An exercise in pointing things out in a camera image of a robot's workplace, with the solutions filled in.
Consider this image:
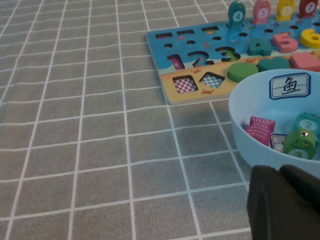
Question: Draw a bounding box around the pink wooden trapezoid piece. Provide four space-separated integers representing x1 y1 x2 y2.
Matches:
288 52 320 73

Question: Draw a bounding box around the green wooden circle piece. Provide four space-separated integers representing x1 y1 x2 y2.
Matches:
227 61 260 83

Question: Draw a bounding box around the teal wooden fish numbered two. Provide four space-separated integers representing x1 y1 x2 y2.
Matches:
292 111 320 136

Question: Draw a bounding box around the small blue-bordered paper sticker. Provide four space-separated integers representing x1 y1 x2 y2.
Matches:
269 133 287 152

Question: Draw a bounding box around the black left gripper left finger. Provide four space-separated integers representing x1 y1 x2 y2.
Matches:
246 164 320 240

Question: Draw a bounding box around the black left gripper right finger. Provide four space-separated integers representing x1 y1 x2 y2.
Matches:
279 164 320 215

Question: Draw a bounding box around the teal wooden fish numbered four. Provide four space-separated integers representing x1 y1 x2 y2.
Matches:
226 0 247 29

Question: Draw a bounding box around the red wooden fish numbered seven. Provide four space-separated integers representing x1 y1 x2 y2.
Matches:
297 0 320 20

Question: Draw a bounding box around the grey white-grid tablecloth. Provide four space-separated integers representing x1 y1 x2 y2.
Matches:
0 0 320 240

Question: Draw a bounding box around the teal wooden number four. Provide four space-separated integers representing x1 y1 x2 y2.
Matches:
246 37 273 57

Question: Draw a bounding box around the yellow wooden fish numbered six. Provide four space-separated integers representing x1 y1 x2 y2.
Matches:
275 0 296 22

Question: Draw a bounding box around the blue wooden number puzzle board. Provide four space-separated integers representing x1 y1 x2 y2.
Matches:
146 14 320 106

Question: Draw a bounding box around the pink wooden number five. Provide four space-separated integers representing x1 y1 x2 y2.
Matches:
271 32 299 54

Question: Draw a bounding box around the light blue plastic bowl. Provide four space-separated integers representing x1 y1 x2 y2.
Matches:
227 69 320 173

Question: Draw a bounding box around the paper label with fish character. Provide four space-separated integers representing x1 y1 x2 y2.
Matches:
268 72 312 101

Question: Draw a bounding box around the teal wooden heart piece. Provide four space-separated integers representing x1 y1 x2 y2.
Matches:
257 56 291 73

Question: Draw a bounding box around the green wooden fish numbered three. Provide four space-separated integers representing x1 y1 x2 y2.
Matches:
282 128 318 161

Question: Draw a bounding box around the pink wooden fish numbered five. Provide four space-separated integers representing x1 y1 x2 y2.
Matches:
251 0 272 25

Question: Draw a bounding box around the yellow wooden number six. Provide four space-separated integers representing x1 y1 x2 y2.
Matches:
299 28 320 50

